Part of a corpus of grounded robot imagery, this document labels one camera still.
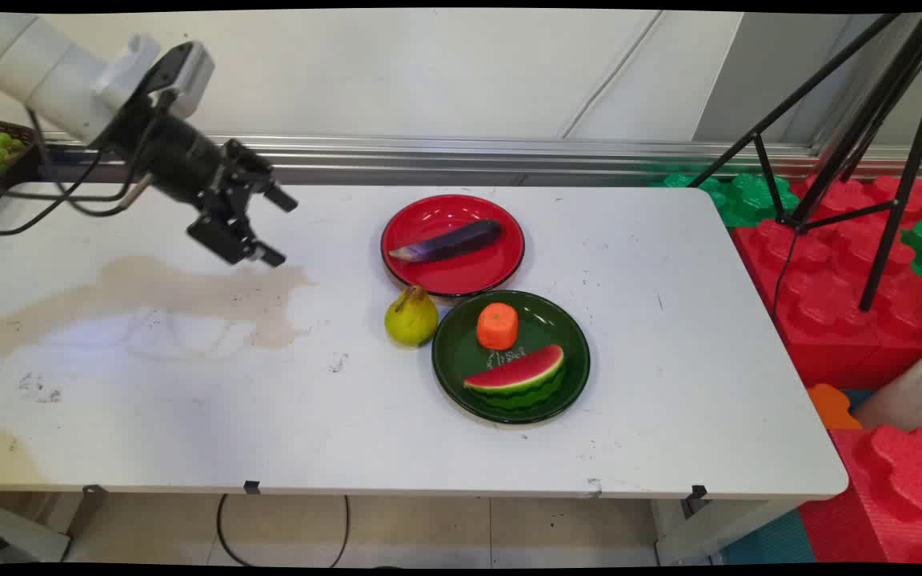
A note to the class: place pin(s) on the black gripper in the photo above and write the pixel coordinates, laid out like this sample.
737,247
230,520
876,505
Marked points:
177,160

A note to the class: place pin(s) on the purple toy eggplant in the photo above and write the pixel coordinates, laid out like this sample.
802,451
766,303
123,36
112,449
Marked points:
453,242

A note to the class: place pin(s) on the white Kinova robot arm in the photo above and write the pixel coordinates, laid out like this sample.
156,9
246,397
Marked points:
37,68

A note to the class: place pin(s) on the yellow-green toy pear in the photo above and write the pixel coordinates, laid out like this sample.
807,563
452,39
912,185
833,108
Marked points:
411,320

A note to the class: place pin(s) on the dark wicker basket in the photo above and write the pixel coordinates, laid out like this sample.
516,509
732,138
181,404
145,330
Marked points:
17,172

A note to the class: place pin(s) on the red round plate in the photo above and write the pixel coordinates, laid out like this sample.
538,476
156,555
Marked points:
461,272

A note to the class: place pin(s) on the dark green round plate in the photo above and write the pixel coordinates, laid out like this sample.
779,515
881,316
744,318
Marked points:
461,360

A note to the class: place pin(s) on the orange toy carrot piece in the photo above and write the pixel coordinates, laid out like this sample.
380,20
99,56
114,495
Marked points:
498,326

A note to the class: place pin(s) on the toy watermelon slice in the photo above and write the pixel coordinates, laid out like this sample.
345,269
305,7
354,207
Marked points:
521,384

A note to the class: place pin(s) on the grey table leg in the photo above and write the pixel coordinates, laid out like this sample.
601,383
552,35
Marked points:
709,532
21,532

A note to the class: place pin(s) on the red foam block stack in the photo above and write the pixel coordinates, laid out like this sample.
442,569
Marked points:
837,304

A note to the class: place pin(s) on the orange foam piece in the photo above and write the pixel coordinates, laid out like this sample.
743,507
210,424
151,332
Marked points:
831,406

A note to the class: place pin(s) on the teal floor mat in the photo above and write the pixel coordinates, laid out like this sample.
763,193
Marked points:
765,544

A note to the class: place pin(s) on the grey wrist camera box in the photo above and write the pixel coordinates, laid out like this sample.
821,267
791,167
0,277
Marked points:
187,76

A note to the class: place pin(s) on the aluminium rail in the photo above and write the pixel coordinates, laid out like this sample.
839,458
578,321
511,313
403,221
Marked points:
429,156

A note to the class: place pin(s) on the black camera tripod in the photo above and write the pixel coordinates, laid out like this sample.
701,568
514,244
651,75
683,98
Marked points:
909,164

